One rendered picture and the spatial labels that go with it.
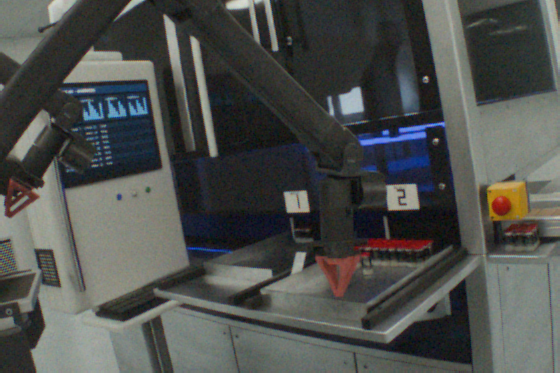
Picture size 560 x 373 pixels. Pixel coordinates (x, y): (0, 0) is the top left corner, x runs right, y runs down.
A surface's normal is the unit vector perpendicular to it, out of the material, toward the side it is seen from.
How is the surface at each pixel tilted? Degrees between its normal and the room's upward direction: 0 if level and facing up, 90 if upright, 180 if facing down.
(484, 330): 90
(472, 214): 90
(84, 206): 90
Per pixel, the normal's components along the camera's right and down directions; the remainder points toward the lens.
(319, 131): 0.32, 0.00
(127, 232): 0.80, -0.11
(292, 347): -0.69, 0.16
